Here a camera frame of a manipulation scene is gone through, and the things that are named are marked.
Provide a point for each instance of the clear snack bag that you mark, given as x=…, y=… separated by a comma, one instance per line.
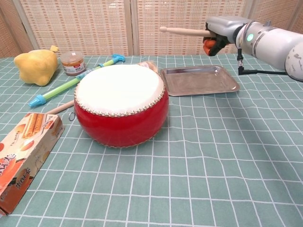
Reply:
x=150, y=65

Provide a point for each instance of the orange biscuit box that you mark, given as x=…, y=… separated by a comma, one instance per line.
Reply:
x=21, y=153

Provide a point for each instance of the red drum white head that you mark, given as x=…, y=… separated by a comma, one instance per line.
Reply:
x=118, y=123

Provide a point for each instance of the green checked tablecloth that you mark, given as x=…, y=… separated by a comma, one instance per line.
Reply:
x=189, y=177

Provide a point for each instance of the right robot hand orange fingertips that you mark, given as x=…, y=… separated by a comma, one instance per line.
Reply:
x=225, y=27

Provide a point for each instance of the wooden drumstick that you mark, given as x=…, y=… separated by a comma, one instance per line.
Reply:
x=60, y=107
x=184, y=31

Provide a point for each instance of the yellow plush toy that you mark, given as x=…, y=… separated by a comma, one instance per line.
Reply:
x=35, y=67

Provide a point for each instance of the stainless steel tray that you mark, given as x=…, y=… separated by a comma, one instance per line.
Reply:
x=198, y=81

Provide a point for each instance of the clear jar brown contents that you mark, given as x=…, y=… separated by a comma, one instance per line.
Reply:
x=73, y=65

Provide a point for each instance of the green blue water squirter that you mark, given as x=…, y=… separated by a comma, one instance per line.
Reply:
x=59, y=88

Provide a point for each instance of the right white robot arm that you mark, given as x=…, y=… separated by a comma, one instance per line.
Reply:
x=272, y=42

